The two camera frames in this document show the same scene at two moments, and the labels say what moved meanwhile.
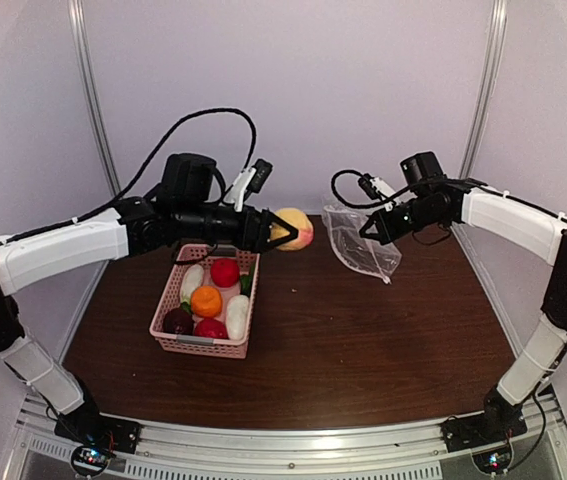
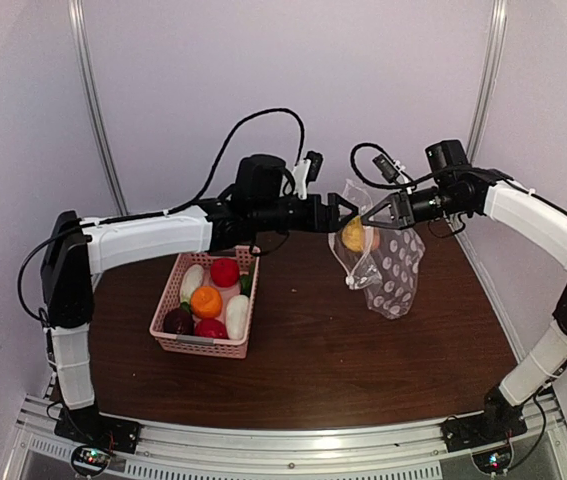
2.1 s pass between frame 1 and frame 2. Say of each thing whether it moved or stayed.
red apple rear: stayed
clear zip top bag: moved
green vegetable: stayed
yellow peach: moved
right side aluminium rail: stayed
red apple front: stayed
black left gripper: moved
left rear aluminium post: stayed
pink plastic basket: stayed
